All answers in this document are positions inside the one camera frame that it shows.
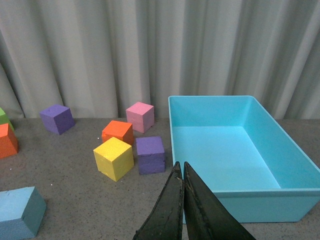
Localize yellow foam block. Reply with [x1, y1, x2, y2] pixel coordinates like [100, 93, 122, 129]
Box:
[93, 137, 134, 182]

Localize cracked purple foam block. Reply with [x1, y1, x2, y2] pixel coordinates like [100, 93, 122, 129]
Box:
[135, 136, 166, 175]

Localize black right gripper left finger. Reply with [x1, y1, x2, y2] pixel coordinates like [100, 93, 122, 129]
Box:
[133, 162, 185, 240]

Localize green foam block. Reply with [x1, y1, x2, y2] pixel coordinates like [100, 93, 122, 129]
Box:
[0, 108, 15, 131]

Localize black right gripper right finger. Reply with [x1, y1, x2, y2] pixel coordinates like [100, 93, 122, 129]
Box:
[183, 162, 254, 240]

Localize light blue plastic bin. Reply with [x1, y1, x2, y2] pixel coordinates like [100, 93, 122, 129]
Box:
[168, 95, 320, 223]

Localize pink foam block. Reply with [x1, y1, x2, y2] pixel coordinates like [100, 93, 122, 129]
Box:
[125, 101, 155, 133]

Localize light blue foam block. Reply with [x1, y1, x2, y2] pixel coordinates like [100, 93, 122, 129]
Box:
[0, 186, 47, 240]

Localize chipped orange foam block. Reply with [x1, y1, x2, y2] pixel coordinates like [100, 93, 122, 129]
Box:
[101, 120, 134, 145]

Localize grey pleated curtain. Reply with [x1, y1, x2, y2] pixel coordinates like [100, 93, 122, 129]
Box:
[0, 0, 320, 119]

